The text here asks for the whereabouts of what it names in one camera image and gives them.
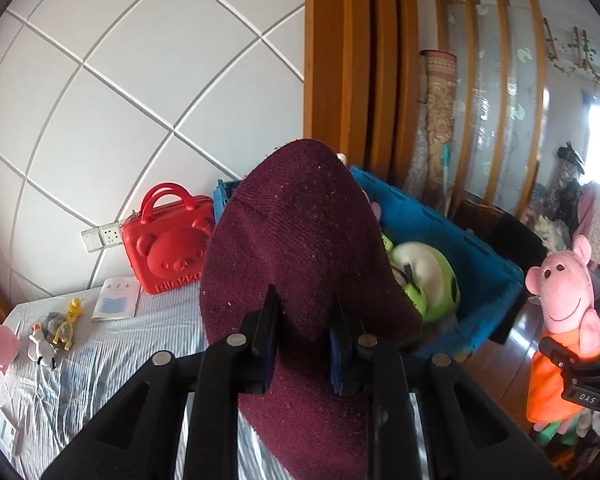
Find pale exercise notebook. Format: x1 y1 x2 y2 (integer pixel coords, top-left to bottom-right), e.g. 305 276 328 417
91 276 142 322

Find pink round plush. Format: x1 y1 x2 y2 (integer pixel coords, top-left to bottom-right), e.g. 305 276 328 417
0 323 22 375

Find wooden wall trim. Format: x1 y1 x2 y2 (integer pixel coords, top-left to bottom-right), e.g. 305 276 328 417
304 0 421 186

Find white wall socket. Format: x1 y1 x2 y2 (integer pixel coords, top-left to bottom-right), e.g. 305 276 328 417
101 221 126 248

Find yellow toy figure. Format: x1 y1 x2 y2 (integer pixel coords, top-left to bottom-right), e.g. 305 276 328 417
52 297 84 351

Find teal stick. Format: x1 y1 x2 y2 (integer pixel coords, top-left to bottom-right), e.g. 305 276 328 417
437 142 453 206

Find wooden frosted glass partition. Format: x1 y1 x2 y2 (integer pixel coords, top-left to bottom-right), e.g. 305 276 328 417
430 0 548 211

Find red bear carry case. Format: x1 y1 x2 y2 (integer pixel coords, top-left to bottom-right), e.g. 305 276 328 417
121 182 216 295

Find small white printed box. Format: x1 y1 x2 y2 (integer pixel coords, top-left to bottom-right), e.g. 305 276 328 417
0 402 26 456

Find light blue bed sheet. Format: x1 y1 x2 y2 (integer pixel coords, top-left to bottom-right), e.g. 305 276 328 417
0 280 431 480

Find wall vine decoration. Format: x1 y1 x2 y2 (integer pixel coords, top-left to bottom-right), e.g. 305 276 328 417
545 17 600 83

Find pile of soft toys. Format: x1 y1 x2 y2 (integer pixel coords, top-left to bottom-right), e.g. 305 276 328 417
525 185 588 256

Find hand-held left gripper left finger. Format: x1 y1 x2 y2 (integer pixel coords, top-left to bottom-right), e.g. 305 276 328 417
40 285 283 480

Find pink and dark plush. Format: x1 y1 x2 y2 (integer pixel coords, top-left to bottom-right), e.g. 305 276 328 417
365 191 385 233

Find pink pig plush orange dress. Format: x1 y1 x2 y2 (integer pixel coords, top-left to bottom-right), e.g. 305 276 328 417
525 234 600 433

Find green frog plush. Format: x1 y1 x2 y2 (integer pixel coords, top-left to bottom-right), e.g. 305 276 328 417
382 232 462 325

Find dark hanging clothes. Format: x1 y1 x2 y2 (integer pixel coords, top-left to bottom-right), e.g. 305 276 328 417
555 141 588 196

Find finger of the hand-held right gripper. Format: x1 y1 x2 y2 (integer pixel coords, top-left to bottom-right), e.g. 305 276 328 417
539 336 600 376

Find rolled patterned carpet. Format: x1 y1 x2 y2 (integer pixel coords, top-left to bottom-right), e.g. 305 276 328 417
405 49 463 211

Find maroon knitted hat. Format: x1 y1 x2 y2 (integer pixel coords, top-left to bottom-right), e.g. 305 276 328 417
199 138 423 480

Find small white black plush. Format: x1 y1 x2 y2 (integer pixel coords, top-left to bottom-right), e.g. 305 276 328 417
27 324 58 368

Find white wall switch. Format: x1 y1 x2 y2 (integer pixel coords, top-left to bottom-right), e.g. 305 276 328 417
81 227 104 253

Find blue plastic crate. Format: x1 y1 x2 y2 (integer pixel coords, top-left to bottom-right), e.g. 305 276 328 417
212 165 525 363

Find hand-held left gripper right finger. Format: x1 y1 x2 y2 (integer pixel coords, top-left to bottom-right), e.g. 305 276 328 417
330 290 563 480

